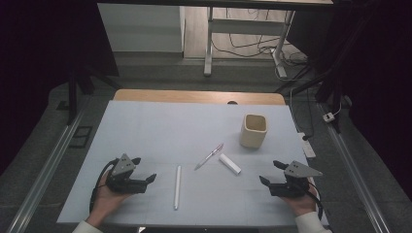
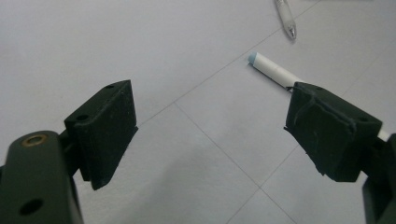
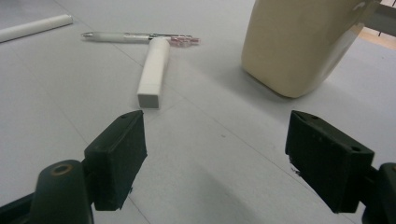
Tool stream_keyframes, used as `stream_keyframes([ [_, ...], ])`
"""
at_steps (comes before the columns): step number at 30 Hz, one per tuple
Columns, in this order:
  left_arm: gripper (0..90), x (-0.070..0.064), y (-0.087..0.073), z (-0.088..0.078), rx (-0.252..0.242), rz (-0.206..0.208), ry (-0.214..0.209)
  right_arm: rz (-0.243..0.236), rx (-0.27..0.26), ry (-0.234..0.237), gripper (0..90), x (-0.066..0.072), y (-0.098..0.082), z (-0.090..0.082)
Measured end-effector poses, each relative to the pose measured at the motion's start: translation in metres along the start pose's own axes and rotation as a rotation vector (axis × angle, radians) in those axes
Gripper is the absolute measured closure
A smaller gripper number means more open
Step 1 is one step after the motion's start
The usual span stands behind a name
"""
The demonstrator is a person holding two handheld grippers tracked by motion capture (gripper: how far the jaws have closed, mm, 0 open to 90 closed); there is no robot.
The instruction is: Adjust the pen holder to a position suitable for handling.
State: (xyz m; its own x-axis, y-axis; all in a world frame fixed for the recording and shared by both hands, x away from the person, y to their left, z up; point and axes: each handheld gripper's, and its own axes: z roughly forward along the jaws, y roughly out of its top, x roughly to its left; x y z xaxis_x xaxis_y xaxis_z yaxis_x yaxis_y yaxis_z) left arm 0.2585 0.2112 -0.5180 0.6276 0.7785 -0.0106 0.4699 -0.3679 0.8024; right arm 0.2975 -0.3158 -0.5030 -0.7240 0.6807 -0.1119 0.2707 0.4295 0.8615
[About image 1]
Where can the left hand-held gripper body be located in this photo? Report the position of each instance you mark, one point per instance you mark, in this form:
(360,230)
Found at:
(124,181)

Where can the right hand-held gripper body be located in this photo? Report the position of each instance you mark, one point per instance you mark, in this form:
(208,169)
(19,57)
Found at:
(293,184)

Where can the white pen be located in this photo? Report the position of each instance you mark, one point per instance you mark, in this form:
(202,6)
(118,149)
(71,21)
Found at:
(177,187)

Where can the short white tube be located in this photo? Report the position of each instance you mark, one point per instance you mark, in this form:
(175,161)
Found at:
(230,164)

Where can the beige square pen holder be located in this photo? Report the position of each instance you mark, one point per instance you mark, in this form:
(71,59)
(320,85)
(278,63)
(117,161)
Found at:
(253,132)

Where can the person's right hand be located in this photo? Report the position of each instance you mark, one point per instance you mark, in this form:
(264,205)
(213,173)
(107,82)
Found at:
(302,204)

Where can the person's left hand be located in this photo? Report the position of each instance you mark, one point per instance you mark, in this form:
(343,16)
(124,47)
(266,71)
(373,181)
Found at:
(105,202)

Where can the white power strip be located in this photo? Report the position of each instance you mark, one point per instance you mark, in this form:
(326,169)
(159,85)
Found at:
(307,147)

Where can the pale blue table mat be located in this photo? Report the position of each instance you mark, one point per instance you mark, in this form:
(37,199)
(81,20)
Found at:
(155,129)

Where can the small white adapter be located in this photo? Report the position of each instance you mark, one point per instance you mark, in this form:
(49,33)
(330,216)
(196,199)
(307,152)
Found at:
(328,117)

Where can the black table grommet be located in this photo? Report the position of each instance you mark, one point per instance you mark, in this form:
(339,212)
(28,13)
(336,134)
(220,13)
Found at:
(232,103)

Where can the wooden table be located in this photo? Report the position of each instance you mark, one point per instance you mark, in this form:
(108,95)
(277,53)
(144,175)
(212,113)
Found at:
(194,96)

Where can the black metal stand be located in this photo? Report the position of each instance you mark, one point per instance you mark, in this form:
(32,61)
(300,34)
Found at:
(73,93)
(330,87)

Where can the white cabinet panel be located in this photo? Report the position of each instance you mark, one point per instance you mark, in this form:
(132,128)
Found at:
(142,29)

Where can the black floor frame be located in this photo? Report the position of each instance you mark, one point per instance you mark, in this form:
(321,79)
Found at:
(81,137)

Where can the metal floor rail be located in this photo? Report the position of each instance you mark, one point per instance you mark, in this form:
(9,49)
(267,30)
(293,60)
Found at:
(353,174)
(45,171)

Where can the white desk frame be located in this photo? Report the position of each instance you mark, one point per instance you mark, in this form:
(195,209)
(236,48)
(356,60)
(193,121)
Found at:
(239,26)

